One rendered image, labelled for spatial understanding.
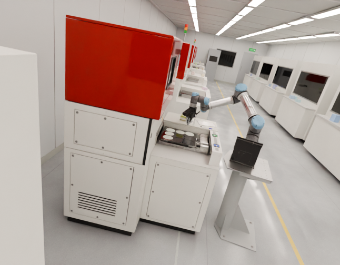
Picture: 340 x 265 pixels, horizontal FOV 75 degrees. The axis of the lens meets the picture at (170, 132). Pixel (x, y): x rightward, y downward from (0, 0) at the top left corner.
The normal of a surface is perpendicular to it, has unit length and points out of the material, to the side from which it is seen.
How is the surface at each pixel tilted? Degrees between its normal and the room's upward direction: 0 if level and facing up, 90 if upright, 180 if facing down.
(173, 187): 90
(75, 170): 90
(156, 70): 90
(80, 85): 90
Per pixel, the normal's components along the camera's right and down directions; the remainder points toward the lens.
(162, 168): -0.13, 0.35
